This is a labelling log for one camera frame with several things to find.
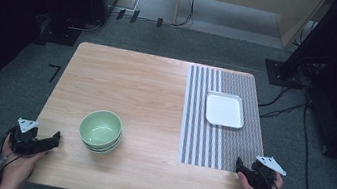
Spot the green bowl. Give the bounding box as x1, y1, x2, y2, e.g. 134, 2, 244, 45
83, 134, 122, 158
80, 128, 123, 155
76, 106, 125, 151

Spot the black angled tape mark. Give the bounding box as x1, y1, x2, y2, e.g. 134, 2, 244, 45
45, 62, 63, 85

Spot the black stand base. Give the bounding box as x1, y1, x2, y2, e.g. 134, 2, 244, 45
261, 57, 311, 92
32, 12, 85, 51

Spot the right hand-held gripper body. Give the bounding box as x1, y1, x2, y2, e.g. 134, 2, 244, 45
246, 154, 289, 189

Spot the white square plate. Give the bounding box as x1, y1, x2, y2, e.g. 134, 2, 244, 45
202, 89, 249, 131

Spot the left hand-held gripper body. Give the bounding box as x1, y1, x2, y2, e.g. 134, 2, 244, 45
6, 116, 52, 160

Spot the long black floor cable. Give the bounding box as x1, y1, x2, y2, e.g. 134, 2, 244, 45
291, 93, 330, 189

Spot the grey striped placemat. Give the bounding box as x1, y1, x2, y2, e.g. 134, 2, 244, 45
173, 63, 276, 177

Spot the black hanging cable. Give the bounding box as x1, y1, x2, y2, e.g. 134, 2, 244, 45
170, 0, 198, 30

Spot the person's left hand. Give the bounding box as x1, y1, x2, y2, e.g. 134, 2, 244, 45
0, 134, 50, 189

